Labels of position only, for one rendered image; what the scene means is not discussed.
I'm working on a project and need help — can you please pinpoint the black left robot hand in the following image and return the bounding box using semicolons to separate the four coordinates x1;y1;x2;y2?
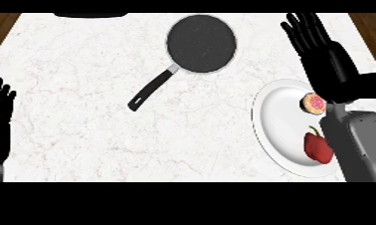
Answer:
0;78;18;167

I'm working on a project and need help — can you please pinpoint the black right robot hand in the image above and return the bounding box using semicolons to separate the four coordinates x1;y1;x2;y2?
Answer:
279;12;376;105

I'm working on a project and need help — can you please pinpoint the white plate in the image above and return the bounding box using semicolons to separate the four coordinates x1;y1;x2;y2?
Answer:
249;79;344;179

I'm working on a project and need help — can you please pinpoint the red bell pepper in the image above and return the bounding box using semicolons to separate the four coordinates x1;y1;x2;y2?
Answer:
303;125;335;165

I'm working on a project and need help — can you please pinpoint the black frying pan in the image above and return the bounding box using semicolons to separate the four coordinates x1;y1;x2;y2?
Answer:
127;14;238;113

